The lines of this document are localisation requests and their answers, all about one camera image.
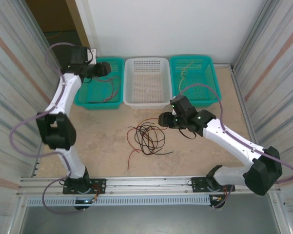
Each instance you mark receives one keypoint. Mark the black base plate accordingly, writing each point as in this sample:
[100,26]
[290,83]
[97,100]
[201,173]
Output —
[197,182]
[98,182]

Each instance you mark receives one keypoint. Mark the wooden door frame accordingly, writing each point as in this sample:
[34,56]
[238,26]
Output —
[78,24]

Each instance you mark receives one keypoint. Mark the white perforated plastic basket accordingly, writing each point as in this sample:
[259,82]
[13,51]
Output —
[146,103]

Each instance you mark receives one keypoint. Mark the teal perforated plastic basket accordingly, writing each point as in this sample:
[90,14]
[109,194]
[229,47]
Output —
[207,102]
[100,105]

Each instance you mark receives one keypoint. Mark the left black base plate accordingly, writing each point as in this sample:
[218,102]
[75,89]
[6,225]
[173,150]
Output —
[98,182]

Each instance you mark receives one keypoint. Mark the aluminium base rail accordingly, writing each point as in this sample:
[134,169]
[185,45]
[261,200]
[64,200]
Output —
[148,184]

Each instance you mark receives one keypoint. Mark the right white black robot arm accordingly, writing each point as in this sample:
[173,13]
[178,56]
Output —
[229,139]

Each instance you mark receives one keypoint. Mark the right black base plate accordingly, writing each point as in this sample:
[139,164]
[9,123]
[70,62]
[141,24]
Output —
[197,182]

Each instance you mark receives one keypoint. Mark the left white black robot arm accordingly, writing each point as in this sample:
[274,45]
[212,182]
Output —
[63,97]

